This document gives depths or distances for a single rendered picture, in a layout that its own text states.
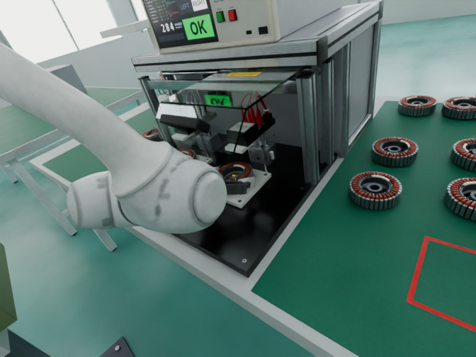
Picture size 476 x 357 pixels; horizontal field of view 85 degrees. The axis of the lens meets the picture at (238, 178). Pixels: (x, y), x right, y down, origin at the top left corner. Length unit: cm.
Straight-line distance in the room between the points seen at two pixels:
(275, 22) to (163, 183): 45
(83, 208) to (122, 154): 15
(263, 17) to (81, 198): 51
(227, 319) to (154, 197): 111
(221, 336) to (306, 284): 87
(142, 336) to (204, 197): 126
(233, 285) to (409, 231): 38
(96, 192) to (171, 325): 110
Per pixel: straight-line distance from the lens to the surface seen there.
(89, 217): 48
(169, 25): 88
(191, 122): 47
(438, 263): 62
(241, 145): 73
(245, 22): 69
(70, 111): 36
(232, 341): 136
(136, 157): 35
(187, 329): 145
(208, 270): 61
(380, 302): 55
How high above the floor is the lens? 122
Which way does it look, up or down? 35 degrees down
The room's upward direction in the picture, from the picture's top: 15 degrees counter-clockwise
